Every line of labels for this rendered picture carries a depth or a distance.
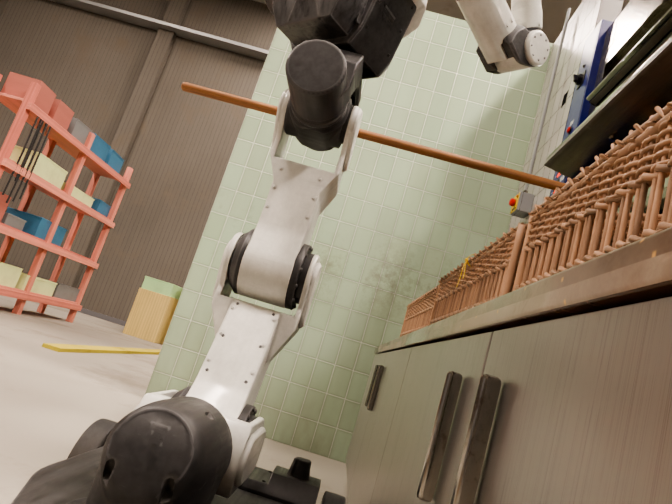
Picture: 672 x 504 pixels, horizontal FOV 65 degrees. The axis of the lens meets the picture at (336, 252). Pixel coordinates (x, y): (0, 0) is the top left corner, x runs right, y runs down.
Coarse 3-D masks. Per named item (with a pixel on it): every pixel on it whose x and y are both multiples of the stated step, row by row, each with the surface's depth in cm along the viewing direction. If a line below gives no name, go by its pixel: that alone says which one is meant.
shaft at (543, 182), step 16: (208, 96) 175; (224, 96) 174; (272, 112) 173; (384, 144) 172; (400, 144) 170; (416, 144) 170; (448, 160) 170; (464, 160) 169; (512, 176) 168; (528, 176) 167
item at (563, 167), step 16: (656, 64) 132; (640, 80) 140; (656, 80) 137; (624, 96) 148; (640, 96) 145; (656, 96) 142; (608, 112) 157; (624, 112) 154; (640, 112) 150; (656, 112) 147; (592, 128) 168; (608, 128) 164; (624, 128) 160; (576, 144) 180; (592, 144) 175; (608, 144) 171; (560, 160) 194; (576, 160) 188; (592, 160) 183
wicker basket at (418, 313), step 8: (432, 288) 143; (424, 296) 154; (432, 296) 143; (408, 304) 185; (416, 304) 169; (424, 304) 153; (432, 304) 140; (408, 312) 184; (416, 312) 164; (424, 312) 149; (408, 320) 177; (416, 320) 160; (424, 320) 146; (408, 328) 172; (416, 328) 154; (400, 336) 185
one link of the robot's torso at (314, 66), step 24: (312, 48) 97; (336, 48) 97; (288, 72) 96; (312, 72) 96; (336, 72) 96; (360, 72) 110; (312, 96) 96; (336, 96) 99; (360, 96) 123; (312, 120) 106; (336, 120) 108
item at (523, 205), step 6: (522, 192) 258; (516, 198) 262; (522, 198) 258; (528, 198) 258; (516, 204) 258; (522, 204) 257; (528, 204) 257; (516, 210) 258; (522, 210) 257; (528, 210) 257; (516, 216) 266; (522, 216) 263
